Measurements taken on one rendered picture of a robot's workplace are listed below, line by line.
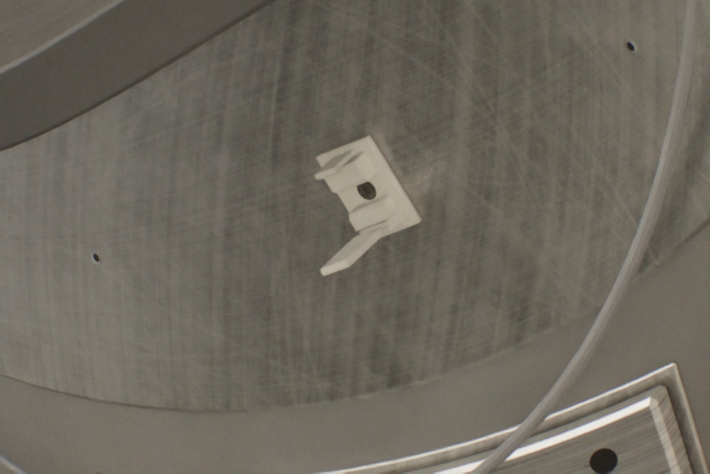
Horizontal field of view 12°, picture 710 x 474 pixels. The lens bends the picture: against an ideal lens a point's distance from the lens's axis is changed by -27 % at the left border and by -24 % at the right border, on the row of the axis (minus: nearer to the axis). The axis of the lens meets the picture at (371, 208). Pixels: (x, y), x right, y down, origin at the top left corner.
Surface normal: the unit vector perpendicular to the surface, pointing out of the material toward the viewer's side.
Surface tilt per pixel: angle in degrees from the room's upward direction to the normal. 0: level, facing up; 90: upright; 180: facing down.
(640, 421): 90
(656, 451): 90
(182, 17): 90
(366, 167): 49
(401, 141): 90
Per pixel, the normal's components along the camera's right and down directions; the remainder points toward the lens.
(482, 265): -0.49, 0.48
